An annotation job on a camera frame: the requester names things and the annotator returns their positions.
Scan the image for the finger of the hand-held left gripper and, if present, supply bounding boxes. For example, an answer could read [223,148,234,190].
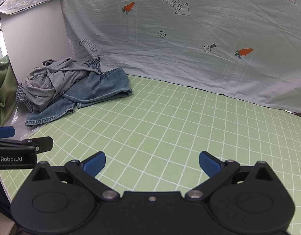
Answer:
[27,136,54,153]
[0,127,15,139]

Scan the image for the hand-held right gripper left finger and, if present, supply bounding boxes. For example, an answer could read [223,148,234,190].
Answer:
[31,151,121,202]

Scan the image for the carrot print grey sheet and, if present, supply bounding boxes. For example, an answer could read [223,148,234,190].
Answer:
[60,0,301,118]

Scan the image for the blue checked shirt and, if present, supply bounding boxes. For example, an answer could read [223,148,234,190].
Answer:
[16,57,102,113]

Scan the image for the grey hooded sweatshirt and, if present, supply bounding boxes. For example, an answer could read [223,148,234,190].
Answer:
[23,57,101,112]

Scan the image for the olive green cloth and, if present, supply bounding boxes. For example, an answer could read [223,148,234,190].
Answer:
[0,56,19,128]

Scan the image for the blue denim jeans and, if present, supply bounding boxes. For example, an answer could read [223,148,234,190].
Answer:
[25,67,133,128]

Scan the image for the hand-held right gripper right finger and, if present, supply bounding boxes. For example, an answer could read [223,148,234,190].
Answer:
[185,151,275,202]

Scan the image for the clear plastic sheet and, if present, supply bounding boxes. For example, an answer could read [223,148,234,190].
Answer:
[7,101,44,141]

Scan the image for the dark blue cloth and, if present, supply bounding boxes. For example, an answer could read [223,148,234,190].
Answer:
[0,169,13,224]

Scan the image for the green grid mat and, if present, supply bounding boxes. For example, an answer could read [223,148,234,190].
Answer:
[0,75,301,235]

